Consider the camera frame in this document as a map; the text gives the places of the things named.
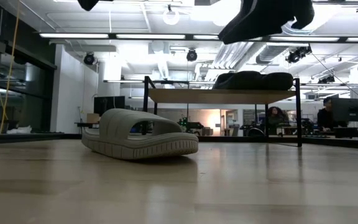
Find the black ceiling spotlight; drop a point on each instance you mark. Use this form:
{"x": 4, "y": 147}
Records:
{"x": 89, "y": 59}
{"x": 297, "y": 55}
{"x": 191, "y": 55}

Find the black rubber slide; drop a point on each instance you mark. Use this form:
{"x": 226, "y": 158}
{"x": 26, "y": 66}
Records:
{"x": 259, "y": 21}
{"x": 253, "y": 81}

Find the cardboard box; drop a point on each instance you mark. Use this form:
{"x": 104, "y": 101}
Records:
{"x": 93, "y": 118}

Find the person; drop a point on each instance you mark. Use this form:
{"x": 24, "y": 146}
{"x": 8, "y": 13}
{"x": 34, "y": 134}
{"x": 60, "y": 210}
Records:
{"x": 325, "y": 119}
{"x": 276, "y": 119}

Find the grey rubber slide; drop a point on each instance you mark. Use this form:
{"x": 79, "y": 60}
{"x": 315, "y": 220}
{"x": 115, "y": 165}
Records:
{"x": 135, "y": 140}

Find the black computer monitor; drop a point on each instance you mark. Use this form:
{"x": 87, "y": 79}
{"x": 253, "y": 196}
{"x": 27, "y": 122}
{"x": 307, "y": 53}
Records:
{"x": 109, "y": 105}
{"x": 350, "y": 112}

